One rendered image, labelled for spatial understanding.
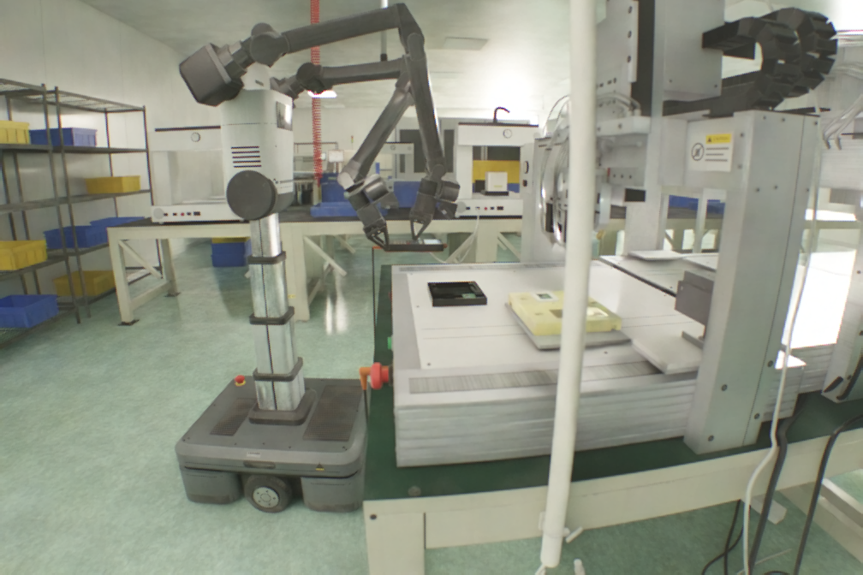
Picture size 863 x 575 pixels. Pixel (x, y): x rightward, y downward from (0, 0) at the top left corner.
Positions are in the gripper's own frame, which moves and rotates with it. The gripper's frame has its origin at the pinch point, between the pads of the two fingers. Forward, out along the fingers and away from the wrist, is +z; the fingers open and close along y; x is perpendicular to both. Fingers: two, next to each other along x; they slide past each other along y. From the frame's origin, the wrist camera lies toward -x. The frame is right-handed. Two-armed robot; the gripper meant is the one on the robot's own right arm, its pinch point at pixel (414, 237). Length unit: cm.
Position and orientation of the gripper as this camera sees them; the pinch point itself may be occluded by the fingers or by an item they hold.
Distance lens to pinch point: 135.1
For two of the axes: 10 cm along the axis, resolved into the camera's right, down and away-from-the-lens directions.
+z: -2.6, 9.5, 1.8
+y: -0.9, -2.1, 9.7
